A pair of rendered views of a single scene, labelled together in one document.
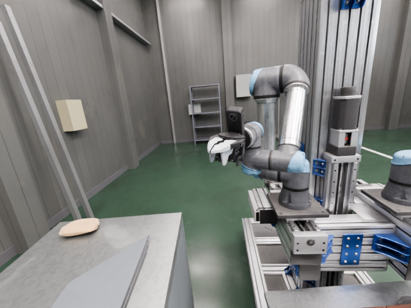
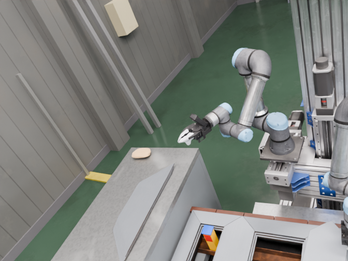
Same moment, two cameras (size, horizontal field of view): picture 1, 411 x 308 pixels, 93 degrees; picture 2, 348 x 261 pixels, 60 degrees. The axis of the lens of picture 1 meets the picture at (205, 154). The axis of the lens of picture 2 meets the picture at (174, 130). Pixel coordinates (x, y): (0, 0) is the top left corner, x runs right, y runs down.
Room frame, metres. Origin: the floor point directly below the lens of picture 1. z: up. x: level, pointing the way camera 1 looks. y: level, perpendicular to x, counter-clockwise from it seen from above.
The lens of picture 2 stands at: (-0.61, -0.79, 2.35)
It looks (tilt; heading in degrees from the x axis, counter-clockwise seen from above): 32 degrees down; 36
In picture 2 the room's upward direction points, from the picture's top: 23 degrees counter-clockwise
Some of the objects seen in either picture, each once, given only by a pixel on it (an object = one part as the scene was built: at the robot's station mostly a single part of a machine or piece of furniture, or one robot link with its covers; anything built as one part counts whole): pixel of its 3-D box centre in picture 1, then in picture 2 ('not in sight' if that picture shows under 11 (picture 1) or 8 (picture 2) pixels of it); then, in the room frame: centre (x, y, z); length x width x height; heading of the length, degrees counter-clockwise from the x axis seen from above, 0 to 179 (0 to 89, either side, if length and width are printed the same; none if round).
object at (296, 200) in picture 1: (294, 193); (280, 141); (0.86, -0.42, 1.09); 0.15 x 0.15 x 0.10
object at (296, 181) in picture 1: (293, 170); (277, 125); (0.87, -0.42, 1.20); 0.13 x 0.12 x 0.14; 59
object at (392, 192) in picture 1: (403, 189); not in sight; (0.81, -0.92, 1.09); 0.15 x 0.15 x 0.10
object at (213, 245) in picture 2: not in sight; (212, 240); (0.31, -0.05, 0.78); 0.05 x 0.05 x 0.19; 89
